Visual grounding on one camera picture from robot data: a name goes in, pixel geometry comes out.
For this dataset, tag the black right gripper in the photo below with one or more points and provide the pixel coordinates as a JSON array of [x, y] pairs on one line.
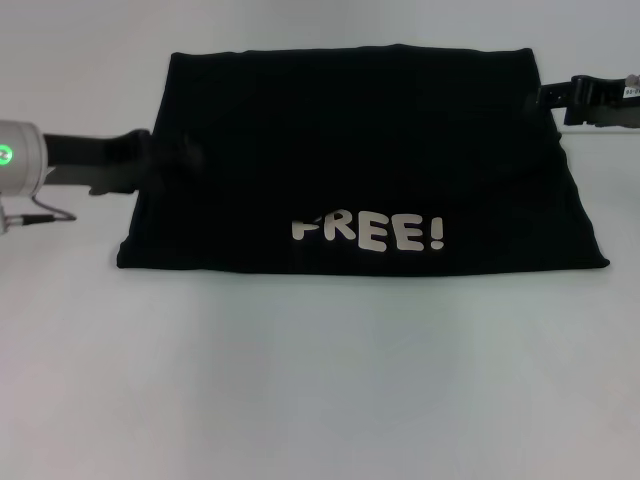
[[605, 105]]

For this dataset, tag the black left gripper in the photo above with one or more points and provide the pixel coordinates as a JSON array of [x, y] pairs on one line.
[[100, 160]]

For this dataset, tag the black shirt with white print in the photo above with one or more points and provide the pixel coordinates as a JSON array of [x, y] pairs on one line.
[[350, 150]]

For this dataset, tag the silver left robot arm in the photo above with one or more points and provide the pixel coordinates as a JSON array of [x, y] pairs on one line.
[[22, 157]]

